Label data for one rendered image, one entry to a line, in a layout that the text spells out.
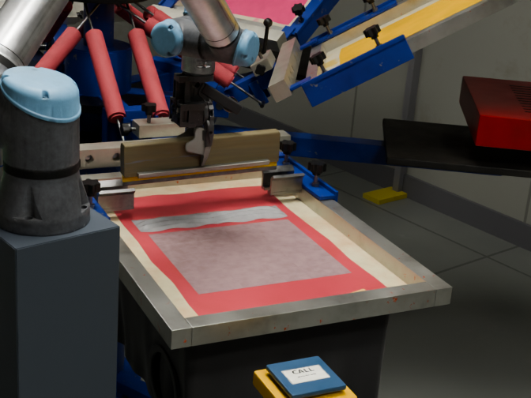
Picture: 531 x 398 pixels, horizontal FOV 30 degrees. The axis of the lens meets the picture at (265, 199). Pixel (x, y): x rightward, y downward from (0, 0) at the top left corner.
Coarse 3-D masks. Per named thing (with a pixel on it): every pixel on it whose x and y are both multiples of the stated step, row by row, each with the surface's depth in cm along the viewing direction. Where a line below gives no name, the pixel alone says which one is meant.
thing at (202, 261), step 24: (120, 216) 224; (144, 216) 225; (144, 240) 212; (168, 240) 213; (192, 240) 214; (216, 240) 215; (168, 264) 202; (192, 264) 203; (216, 264) 204; (240, 264) 205; (192, 288) 193; (216, 288) 193; (240, 288) 194; (264, 288) 195; (216, 312) 184
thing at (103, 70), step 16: (64, 16) 306; (128, 16) 310; (144, 16) 303; (160, 16) 296; (64, 32) 276; (80, 32) 277; (96, 32) 275; (144, 32) 282; (64, 48) 274; (96, 48) 273; (144, 48) 278; (48, 64) 271; (96, 64) 271; (144, 64) 275; (224, 64) 299; (112, 80) 268; (144, 80) 274; (224, 80) 288; (112, 96) 265; (160, 96) 271; (112, 112) 263; (160, 112) 268
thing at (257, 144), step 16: (128, 144) 219; (144, 144) 220; (160, 144) 221; (176, 144) 223; (224, 144) 228; (240, 144) 230; (256, 144) 232; (272, 144) 233; (128, 160) 219; (144, 160) 221; (160, 160) 223; (176, 160) 224; (192, 160) 226; (208, 160) 228; (224, 160) 230; (240, 160) 231; (272, 160) 235; (128, 176) 221
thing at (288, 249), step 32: (224, 192) 243; (256, 192) 245; (224, 224) 224; (256, 224) 225; (288, 224) 227; (256, 256) 209; (288, 256) 210; (320, 256) 211; (288, 288) 196; (320, 288) 197; (352, 288) 198
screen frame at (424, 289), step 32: (352, 224) 220; (128, 256) 196; (384, 256) 209; (128, 288) 190; (160, 288) 184; (384, 288) 191; (416, 288) 192; (448, 288) 193; (160, 320) 174; (192, 320) 173; (224, 320) 174; (256, 320) 176; (288, 320) 179; (320, 320) 182
